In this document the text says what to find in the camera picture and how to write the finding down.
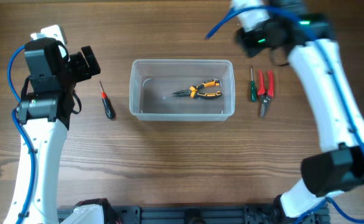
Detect red handled wire stripper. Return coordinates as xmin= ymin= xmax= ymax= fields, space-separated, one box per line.
xmin=258 ymin=70 xmax=274 ymax=118

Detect green handled screwdriver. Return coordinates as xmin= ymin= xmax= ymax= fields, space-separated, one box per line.
xmin=250 ymin=66 xmax=257 ymax=102

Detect orange black needle-nose pliers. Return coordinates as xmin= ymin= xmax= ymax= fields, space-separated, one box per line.
xmin=172 ymin=79 xmax=223 ymax=100

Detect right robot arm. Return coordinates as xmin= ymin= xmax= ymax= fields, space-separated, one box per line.
xmin=228 ymin=1 xmax=364 ymax=222

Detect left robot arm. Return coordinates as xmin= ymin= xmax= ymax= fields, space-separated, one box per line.
xmin=5 ymin=37 xmax=101 ymax=223

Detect clear plastic container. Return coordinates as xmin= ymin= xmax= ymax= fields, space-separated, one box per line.
xmin=129 ymin=59 xmax=235 ymax=121

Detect red black screwdriver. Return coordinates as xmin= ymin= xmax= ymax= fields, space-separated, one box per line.
xmin=99 ymin=81 xmax=116 ymax=119

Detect left blue cable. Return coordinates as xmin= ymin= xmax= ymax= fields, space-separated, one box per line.
xmin=6 ymin=45 xmax=37 ymax=224

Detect blue cable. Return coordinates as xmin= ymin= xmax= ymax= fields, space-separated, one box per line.
xmin=6 ymin=45 xmax=37 ymax=224
xmin=205 ymin=4 xmax=364 ymax=224

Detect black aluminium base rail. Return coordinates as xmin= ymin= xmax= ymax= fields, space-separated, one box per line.
xmin=57 ymin=203 xmax=330 ymax=224

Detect right blue cable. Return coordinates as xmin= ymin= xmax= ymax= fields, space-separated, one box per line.
xmin=205 ymin=4 xmax=364 ymax=224

